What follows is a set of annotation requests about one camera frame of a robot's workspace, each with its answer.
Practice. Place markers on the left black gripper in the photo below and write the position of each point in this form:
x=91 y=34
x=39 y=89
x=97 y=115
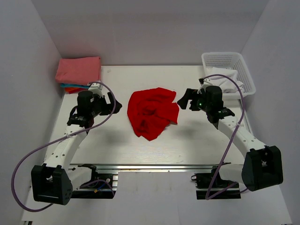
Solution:
x=108 y=107

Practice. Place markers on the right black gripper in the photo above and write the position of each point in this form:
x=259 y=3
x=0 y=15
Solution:
x=193 y=94

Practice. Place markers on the red t shirt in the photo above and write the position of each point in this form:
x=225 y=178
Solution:
x=151 y=111

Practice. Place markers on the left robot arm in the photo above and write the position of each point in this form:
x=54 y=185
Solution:
x=54 y=181

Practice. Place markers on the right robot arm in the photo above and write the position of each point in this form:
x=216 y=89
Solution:
x=262 y=167

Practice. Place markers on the pink folded t shirt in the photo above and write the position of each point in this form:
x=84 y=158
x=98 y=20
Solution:
x=81 y=71

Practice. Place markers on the orange folded t shirt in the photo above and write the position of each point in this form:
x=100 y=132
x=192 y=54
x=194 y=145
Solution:
x=71 y=90

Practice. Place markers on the white crumpled t shirt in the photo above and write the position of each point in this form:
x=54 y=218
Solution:
x=225 y=84

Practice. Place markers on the teal folded t shirt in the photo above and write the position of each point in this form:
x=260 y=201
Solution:
x=66 y=85

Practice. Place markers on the white plastic basket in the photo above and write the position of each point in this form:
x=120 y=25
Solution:
x=229 y=60

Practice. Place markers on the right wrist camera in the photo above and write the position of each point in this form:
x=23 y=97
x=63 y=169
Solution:
x=204 y=83

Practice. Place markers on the aluminium rail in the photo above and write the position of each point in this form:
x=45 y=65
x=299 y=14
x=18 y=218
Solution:
x=114 y=169

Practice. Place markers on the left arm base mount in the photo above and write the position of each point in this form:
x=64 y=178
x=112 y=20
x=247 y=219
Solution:
x=93 y=185

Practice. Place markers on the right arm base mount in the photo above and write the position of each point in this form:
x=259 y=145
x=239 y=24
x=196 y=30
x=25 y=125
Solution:
x=202 y=181

